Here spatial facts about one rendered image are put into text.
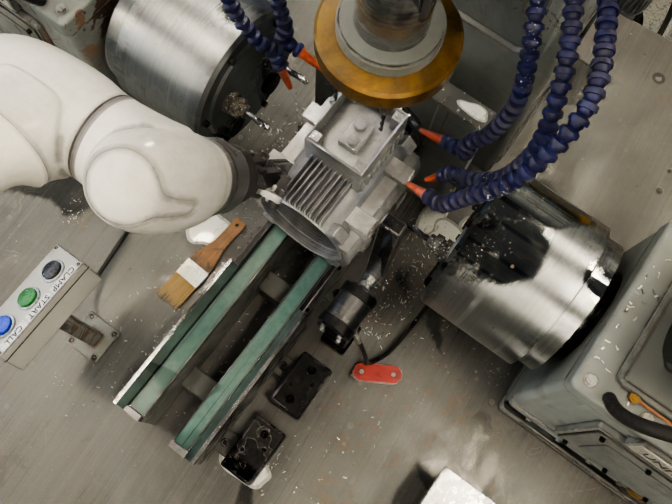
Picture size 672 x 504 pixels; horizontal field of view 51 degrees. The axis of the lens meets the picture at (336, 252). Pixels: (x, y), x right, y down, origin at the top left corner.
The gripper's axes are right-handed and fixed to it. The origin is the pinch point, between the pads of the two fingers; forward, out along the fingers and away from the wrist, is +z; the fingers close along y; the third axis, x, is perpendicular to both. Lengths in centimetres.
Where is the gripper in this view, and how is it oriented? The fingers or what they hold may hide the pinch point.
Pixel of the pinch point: (276, 170)
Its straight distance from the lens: 102.5
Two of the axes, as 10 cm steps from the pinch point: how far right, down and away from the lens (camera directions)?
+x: -5.3, 8.1, 2.6
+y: -8.1, -5.8, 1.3
